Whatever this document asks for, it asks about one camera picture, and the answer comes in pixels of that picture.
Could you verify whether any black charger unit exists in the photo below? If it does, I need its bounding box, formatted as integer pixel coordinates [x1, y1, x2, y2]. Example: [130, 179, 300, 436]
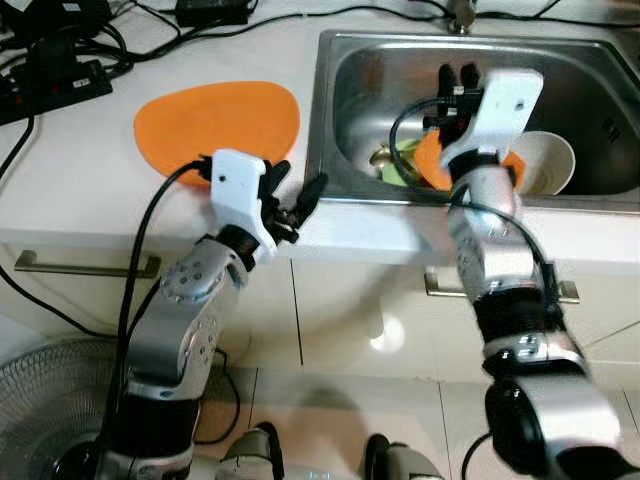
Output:
[0, 0, 111, 46]

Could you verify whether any black power strip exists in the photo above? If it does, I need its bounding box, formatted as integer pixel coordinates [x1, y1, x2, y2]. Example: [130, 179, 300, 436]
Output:
[0, 58, 113, 126]

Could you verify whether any steel faucet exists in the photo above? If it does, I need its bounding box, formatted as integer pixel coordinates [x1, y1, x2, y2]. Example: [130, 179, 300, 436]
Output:
[445, 0, 481, 34]

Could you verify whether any black left wrist camera cable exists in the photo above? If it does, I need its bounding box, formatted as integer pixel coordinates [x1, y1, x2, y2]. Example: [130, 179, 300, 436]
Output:
[115, 160, 216, 441]

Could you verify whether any stainless steel sink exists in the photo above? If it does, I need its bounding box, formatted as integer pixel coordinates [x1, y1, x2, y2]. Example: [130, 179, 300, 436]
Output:
[305, 28, 640, 211]

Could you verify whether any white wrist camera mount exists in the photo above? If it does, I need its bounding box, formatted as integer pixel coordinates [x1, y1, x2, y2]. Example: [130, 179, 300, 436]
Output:
[440, 68, 546, 171]
[208, 148, 279, 251]

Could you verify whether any grey floor fan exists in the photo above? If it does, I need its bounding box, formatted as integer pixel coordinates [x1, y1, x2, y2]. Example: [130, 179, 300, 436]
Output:
[0, 335, 126, 480]

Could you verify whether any black power adapter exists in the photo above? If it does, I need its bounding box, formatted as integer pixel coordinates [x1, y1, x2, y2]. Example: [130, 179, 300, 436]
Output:
[175, 0, 251, 28]

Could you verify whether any black power strip cable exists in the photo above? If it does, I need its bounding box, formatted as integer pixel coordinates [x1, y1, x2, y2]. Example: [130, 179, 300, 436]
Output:
[0, 115, 96, 339]

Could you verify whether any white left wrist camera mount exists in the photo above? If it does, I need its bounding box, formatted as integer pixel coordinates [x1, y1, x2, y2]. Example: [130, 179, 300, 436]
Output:
[208, 148, 279, 251]

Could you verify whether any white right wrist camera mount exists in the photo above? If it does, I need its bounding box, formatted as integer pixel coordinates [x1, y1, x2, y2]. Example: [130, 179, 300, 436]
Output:
[440, 68, 546, 171]

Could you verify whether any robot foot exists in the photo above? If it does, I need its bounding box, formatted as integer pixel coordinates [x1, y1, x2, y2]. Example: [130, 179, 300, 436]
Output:
[215, 422, 286, 480]
[362, 433, 446, 480]

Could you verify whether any orange plastic bowl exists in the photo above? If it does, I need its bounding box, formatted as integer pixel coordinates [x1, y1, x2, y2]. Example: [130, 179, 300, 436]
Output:
[415, 130, 526, 191]

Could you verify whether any steel cabinet handle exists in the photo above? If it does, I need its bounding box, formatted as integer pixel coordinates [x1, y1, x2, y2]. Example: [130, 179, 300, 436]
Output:
[12, 248, 161, 279]
[423, 268, 581, 304]

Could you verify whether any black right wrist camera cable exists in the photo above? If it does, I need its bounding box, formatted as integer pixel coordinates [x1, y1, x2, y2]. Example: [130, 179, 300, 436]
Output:
[388, 95, 561, 301]

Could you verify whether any light green plate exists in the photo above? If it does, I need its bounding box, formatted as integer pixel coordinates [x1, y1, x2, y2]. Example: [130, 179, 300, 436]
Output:
[385, 140, 426, 189]

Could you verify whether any thin black fan cable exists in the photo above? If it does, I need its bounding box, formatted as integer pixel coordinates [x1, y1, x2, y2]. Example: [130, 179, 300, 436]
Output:
[195, 345, 241, 446]

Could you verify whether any orange plastic plate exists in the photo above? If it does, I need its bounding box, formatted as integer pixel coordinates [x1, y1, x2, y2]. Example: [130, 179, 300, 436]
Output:
[133, 80, 301, 191]

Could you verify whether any white ceramic bowl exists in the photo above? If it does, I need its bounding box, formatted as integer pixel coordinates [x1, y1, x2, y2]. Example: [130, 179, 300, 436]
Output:
[505, 130, 578, 196]

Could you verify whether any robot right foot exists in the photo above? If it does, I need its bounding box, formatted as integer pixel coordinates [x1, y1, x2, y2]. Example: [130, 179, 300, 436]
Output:
[362, 433, 446, 480]

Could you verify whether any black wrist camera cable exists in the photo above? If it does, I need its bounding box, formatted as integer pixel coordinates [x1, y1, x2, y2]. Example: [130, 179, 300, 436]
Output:
[115, 160, 216, 441]
[388, 95, 561, 301]

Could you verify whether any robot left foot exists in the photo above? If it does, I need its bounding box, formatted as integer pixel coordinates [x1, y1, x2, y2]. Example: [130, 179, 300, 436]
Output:
[215, 422, 286, 480]

